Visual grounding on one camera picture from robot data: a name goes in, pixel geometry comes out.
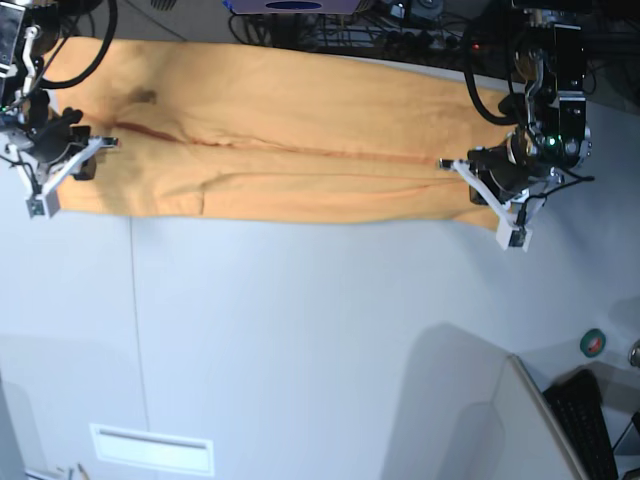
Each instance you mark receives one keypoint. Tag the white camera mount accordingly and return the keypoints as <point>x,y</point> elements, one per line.
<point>41,180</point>
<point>514,217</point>

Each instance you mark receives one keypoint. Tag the grey side panel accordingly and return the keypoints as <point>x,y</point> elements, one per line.
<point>513,435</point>

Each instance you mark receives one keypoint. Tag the black keyboard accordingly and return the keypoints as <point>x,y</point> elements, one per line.
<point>577,405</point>

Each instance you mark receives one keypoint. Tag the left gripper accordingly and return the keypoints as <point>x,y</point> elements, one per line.
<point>506,169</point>

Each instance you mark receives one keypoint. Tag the orange t-shirt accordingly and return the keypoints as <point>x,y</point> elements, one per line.
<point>252,133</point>

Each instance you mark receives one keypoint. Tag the metal knob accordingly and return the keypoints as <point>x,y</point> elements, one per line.
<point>634,354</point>

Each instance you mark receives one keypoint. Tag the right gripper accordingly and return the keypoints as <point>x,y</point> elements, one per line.
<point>54,137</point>

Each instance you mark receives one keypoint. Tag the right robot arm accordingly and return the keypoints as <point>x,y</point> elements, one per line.
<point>33,35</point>

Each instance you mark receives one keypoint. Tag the green tape roll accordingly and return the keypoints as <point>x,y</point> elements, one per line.
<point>593,343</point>

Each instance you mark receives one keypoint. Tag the blue white device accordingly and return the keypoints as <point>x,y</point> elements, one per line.
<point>341,7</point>

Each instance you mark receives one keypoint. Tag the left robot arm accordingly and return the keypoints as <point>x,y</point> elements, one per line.
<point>542,44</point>

